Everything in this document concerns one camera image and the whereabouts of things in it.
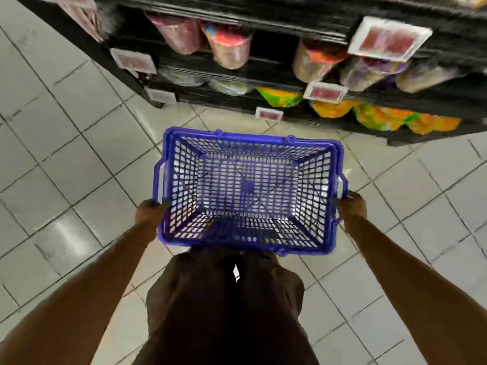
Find person's left hand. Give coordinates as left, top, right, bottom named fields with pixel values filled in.
left=135, top=197, right=172, bottom=233

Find person's right hand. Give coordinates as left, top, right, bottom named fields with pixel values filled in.
left=337, top=192, right=368, bottom=223

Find blue plastic shopping basket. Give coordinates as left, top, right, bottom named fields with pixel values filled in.
left=154, top=127, right=349, bottom=256

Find dark grey metal shelf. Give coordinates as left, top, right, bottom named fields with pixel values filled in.
left=15, top=0, right=487, bottom=145

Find person's right forearm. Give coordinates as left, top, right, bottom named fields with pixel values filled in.
left=344, top=215, right=487, bottom=365

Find person's left forearm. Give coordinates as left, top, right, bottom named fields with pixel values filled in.
left=0, top=220, right=161, bottom=365

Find person's dark trousers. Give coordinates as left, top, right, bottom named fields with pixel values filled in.
left=133, top=247, right=321, bottom=365

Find row of small pink-lid cups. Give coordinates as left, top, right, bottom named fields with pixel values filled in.
left=145, top=11, right=465, bottom=94

